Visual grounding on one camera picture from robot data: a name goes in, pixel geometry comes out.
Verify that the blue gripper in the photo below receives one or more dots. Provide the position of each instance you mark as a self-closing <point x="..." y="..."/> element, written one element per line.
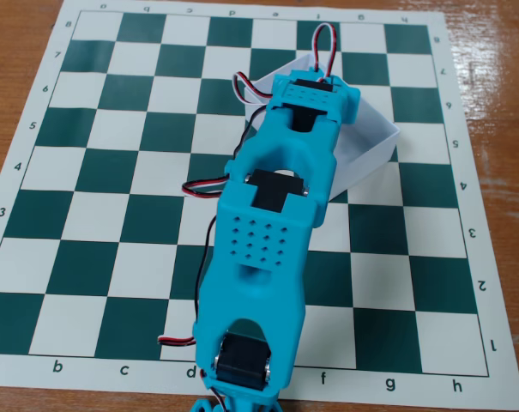
<point x="311" y="85"/>

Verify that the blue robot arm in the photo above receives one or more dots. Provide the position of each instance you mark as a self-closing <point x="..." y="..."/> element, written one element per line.
<point x="259" y="279"/>

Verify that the white open cardboard box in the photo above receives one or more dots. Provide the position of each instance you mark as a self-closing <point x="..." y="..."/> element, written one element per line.
<point x="370" y="146"/>

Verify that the green white chessboard mat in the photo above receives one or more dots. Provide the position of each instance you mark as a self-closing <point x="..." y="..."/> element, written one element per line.
<point x="92" y="274"/>

